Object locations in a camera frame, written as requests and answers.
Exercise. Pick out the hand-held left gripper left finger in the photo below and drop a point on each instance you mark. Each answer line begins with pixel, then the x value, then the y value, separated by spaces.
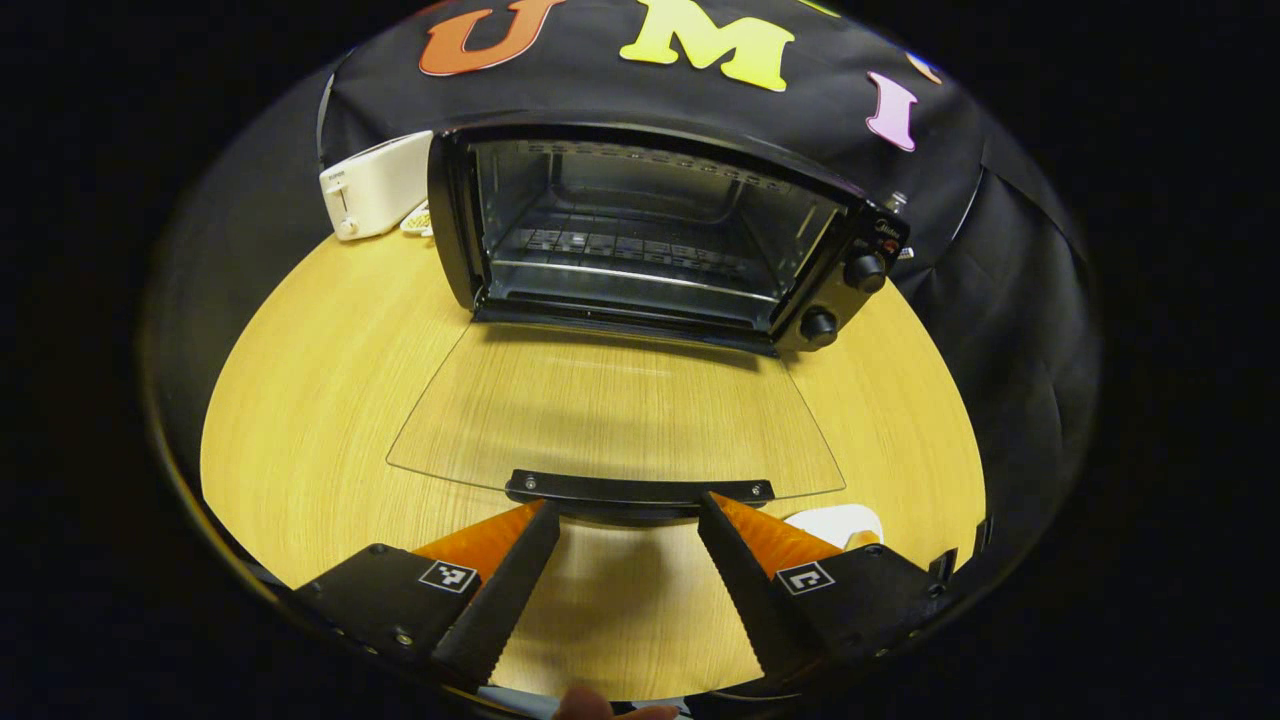
pixel 505 600

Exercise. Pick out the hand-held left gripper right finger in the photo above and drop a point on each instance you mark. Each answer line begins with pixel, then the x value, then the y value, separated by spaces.
pixel 745 590

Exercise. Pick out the black electric oven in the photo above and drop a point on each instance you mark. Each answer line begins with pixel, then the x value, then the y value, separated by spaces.
pixel 455 220

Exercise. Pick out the white oval plate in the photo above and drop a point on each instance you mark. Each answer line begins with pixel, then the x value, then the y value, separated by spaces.
pixel 830 522

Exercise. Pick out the black backdrop cloth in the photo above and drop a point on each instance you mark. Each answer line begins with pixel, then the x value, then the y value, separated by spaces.
pixel 1000 300

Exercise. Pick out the white divided snack dish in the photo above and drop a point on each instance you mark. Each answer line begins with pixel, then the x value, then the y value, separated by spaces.
pixel 418 220

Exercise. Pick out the white toaster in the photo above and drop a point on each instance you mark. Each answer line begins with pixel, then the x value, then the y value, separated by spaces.
pixel 375 185

